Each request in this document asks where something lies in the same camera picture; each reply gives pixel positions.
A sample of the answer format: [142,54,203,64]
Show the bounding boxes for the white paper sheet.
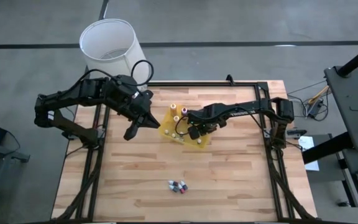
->
[298,136,320,172]

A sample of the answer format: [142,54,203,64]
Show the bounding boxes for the black power strip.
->
[306,98,324,118]

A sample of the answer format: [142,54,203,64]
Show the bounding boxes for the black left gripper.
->
[112,74,162,141]

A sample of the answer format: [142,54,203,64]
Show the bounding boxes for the grey metal cart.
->
[0,138,31,224]

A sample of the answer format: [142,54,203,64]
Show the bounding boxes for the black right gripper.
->
[186,104,229,141]

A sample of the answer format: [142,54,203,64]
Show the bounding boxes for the black support beam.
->
[301,132,354,165]

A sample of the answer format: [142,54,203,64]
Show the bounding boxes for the yellow translucent plastic tray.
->
[158,107,213,149]

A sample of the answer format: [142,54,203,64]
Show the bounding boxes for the grey side table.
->
[324,63,358,152]

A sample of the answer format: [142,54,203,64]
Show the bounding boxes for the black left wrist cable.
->
[131,59,155,87]

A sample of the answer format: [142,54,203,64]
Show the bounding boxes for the white-shaded silver table lamp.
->
[79,18,151,93]

